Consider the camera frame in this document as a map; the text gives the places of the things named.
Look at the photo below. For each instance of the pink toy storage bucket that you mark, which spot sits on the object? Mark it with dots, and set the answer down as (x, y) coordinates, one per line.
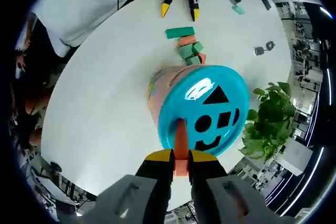
(210, 85)

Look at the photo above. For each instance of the black computer mouse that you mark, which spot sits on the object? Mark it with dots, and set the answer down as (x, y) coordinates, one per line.
(259, 51)

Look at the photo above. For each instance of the potted green plant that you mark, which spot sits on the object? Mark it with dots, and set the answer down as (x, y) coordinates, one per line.
(273, 119)

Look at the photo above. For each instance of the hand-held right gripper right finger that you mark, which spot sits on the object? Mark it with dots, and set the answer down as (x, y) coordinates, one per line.
(210, 197)

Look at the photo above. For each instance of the pile of colourful toy blocks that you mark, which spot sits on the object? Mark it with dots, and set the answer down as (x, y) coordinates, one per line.
(181, 32)

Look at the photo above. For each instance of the orange long toy block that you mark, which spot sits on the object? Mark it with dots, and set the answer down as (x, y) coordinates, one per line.
(181, 142)

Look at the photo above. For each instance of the small teal toy block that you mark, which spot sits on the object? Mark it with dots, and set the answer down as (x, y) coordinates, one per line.
(238, 9)

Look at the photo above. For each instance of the small black object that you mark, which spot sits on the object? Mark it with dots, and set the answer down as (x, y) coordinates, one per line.
(56, 166)

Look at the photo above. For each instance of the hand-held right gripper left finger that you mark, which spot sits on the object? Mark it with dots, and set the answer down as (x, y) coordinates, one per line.
(131, 200)

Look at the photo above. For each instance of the small black round case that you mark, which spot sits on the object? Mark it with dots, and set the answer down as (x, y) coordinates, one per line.
(266, 46)

